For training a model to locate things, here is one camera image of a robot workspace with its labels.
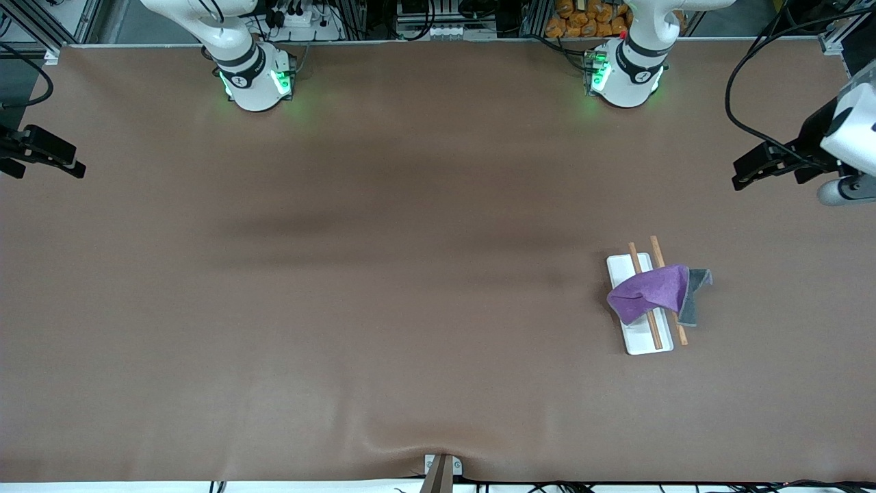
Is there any purple grey microfibre towel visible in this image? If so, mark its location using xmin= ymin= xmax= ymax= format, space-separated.
xmin=606 ymin=264 xmax=714 ymax=328

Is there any wooden rack bar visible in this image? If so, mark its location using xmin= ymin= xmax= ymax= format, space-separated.
xmin=628 ymin=242 xmax=664 ymax=351
xmin=649 ymin=235 xmax=689 ymax=346

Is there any white towel rack base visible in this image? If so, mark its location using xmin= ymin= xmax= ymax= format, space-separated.
xmin=606 ymin=253 xmax=675 ymax=356

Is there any orange bread pile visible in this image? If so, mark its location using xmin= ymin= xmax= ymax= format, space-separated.
xmin=545 ymin=0 xmax=634 ymax=39

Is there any white power strip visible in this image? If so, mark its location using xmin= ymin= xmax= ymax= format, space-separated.
xmin=263 ymin=0 xmax=344 ymax=42

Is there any white electronics box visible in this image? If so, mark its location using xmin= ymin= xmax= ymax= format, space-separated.
xmin=396 ymin=0 xmax=474 ymax=41

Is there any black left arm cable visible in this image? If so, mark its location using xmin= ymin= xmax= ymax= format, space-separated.
xmin=725 ymin=5 xmax=876 ymax=165

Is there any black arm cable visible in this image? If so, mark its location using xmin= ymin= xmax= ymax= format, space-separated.
xmin=0 ymin=42 xmax=55 ymax=110
xmin=725 ymin=5 xmax=876 ymax=165

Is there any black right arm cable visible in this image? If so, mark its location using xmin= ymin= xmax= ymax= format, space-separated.
xmin=0 ymin=42 xmax=55 ymax=110

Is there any aluminium frame profile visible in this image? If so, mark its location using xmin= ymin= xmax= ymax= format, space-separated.
xmin=0 ymin=0 xmax=105 ymax=57
xmin=817 ymin=12 xmax=876 ymax=57

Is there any grey metal table bracket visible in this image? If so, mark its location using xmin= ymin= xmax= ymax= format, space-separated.
xmin=424 ymin=453 xmax=464 ymax=477

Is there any brown camera post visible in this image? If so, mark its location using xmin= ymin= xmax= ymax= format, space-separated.
xmin=418 ymin=455 xmax=456 ymax=493

